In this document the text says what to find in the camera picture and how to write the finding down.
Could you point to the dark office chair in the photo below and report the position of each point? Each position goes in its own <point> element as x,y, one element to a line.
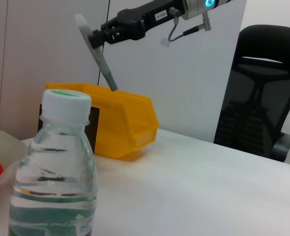
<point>263,103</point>

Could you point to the grey marker pen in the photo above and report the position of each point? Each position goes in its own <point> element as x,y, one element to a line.
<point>103,64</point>

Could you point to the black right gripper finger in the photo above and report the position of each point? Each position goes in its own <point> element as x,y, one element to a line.
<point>109,24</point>
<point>101,38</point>

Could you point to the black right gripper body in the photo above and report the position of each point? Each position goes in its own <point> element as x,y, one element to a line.
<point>147,19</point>

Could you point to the translucent green wavy fruit plate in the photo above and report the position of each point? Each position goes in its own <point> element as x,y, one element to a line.
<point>9,147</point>

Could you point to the black mesh pen holder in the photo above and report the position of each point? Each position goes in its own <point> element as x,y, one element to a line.
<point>95,127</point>

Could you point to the clear green-label water bottle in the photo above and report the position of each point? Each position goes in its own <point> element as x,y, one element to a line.
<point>53,172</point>

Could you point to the yellow plastic bin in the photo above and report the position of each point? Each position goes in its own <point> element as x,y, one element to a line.
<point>125,115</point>

